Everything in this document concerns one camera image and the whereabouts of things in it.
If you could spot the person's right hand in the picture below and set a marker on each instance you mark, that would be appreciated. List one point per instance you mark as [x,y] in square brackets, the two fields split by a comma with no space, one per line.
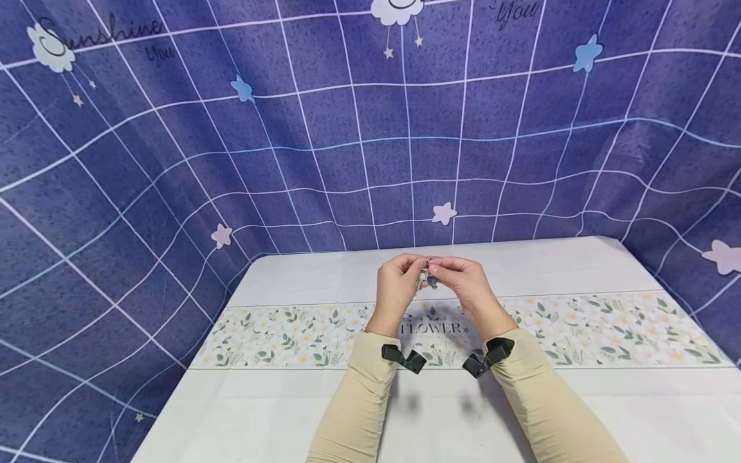
[470,289]

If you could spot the person's left hand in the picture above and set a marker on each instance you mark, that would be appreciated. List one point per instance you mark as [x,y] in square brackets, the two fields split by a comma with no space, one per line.
[395,292]

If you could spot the person's right fingers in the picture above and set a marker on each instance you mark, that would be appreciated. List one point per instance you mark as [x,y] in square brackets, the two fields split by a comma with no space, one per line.
[446,267]

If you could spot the person's left fingers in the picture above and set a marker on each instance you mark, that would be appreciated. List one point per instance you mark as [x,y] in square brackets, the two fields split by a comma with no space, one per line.
[411,262]

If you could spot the small grey metal keyring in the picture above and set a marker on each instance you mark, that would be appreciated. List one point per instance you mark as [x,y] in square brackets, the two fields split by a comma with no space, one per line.
[427,276]

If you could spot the person's left forearm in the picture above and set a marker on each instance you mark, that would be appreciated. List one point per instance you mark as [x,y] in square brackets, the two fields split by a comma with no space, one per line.
[359,399]

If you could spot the person's right forearm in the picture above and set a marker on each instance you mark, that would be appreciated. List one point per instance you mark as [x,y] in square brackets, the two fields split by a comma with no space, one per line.
[550,402]

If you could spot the black wrist band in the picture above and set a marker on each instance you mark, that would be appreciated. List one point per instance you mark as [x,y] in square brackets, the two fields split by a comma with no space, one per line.
[487,357]
[404,357]

